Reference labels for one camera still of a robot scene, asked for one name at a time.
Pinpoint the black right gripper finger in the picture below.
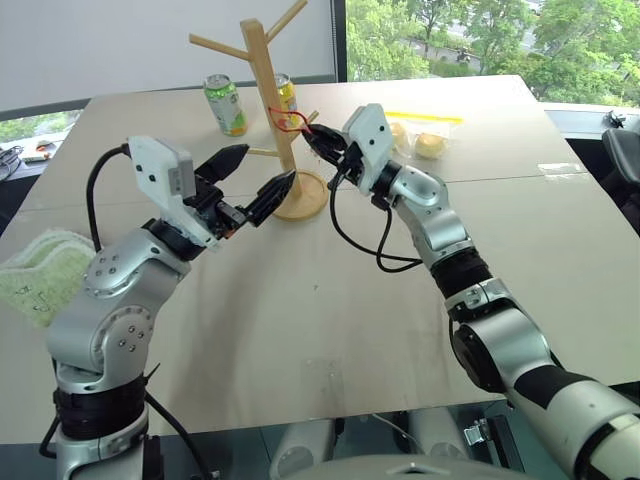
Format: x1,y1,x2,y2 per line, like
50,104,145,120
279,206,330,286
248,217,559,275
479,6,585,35
310,124,348,151
302,133,342,169

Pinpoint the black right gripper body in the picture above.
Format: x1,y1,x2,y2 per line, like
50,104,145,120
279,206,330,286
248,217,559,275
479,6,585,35
338,141,369,188

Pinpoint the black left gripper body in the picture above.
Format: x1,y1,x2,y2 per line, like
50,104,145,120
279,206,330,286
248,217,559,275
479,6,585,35
182,172,251,241

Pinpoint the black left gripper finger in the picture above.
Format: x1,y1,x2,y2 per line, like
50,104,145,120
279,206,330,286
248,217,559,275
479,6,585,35
244,169,299,229
193,144,250,184

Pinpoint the red rubber band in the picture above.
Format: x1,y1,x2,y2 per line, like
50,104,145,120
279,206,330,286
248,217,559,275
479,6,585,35
267,105,315,137

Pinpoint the wooden tree stand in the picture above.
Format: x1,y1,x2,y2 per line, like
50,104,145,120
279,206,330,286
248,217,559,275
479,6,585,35
188,0,330,222

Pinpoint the green drink can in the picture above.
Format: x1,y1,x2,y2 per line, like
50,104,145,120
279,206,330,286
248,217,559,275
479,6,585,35
202,74,249,138

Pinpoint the round yellow bun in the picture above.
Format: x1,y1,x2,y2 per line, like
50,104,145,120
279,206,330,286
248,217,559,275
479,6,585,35
389,121,409,152
414,131,446,161

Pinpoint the yellow drink can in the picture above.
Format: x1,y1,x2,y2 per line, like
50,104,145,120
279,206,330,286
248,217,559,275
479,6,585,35
274,73,300,129

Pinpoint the clear zip bag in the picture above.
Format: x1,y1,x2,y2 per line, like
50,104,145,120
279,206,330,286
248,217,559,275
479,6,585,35
383,110,465,162

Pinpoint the pale green knitted cloth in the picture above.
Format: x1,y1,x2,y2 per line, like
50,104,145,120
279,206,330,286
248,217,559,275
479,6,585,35
0,228,97,329

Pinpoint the silver robot thigh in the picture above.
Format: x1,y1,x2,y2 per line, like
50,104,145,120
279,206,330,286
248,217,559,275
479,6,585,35
269,418,337,480
408,406,472,462

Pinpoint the black office chair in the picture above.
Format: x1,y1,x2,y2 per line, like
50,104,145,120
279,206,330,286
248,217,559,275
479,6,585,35
601,126,640,227

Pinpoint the silver robot torso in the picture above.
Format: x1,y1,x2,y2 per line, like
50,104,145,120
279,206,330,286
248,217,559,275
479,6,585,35
298,453,527,480

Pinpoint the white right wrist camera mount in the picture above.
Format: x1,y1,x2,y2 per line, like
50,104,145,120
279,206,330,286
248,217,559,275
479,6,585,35
341,103,397,197

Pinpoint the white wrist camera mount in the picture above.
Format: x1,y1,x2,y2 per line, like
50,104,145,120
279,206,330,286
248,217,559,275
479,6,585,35
126,135,222,254
341,103,397,197

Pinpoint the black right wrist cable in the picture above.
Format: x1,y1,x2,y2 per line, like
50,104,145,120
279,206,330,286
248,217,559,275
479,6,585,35
326,168,426,274

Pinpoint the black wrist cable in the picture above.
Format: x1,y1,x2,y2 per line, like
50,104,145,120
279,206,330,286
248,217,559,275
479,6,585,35
86,144,132,251
326,168,426,274

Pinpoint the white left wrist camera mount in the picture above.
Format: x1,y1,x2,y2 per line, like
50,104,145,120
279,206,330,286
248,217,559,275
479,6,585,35
126,135,222,254

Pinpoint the black window frame post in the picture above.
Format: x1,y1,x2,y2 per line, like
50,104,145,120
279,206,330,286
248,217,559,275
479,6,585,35
333,0,349,84

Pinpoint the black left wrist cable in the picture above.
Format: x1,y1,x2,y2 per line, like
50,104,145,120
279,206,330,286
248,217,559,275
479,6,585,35
86,144,132,251

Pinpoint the desk clutter with cables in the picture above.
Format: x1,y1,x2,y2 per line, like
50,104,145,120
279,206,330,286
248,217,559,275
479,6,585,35
0,139,57,167

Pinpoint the black left shoulder cable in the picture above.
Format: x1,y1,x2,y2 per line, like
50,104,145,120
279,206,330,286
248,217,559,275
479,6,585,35
38,362,222,480

